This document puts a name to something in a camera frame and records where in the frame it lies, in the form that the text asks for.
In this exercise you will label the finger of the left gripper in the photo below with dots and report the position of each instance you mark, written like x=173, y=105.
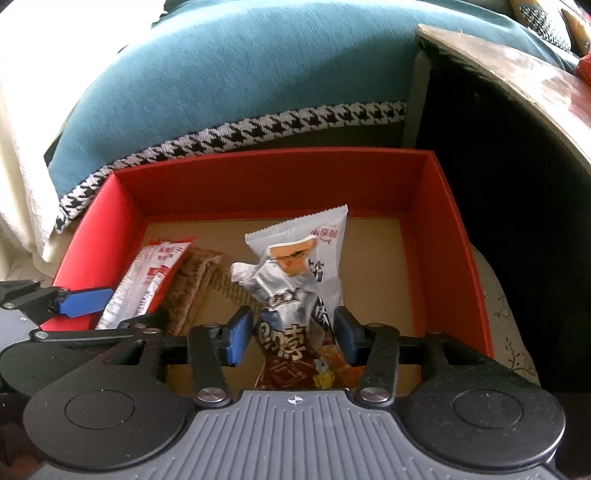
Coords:
x=77, y=303

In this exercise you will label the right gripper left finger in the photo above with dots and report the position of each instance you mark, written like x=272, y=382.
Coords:
x=210, y=347

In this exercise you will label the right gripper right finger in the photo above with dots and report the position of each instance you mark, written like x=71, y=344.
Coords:
x=376, y=348

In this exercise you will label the red white spicy strip pack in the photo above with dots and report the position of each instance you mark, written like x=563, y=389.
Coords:
x=142, y=286

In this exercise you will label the silver brown snack bag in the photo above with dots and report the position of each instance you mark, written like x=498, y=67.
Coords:
x=305, y=366

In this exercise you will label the dark red spicy snack pack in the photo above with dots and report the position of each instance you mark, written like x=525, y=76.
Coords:
x=188, y=287

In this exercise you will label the white bamboo shoot snack bag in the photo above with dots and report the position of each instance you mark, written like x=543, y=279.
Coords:
x=297, y=276

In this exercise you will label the red cardboard box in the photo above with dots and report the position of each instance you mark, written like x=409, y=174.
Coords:
x=378, y=230

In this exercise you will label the white towel blanket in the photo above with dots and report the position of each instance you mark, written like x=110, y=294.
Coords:
x=51, y=51

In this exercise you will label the dark coffee table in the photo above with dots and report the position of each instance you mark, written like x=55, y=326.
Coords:
x=512, y=133

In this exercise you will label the teal sofa cover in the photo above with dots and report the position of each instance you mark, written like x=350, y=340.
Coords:
x=214, y=76

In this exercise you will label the patterned throw pillow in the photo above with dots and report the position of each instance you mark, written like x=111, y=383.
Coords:
x=564, y=24

